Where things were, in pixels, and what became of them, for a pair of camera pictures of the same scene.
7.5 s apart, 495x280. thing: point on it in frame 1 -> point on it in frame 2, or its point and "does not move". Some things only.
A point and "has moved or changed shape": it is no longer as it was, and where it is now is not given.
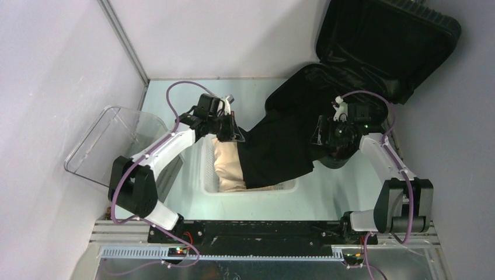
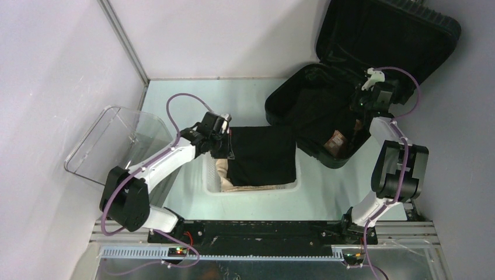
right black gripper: x=331 y=139 -> x=355 y=98
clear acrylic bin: x=117 y=132 does not move
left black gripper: x=230 y=135 -> x=226 y=153
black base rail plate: x=215 y=237 does not move
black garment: x=278 y=146 has moved or changed shape
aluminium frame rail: x=121 y=241 does not move
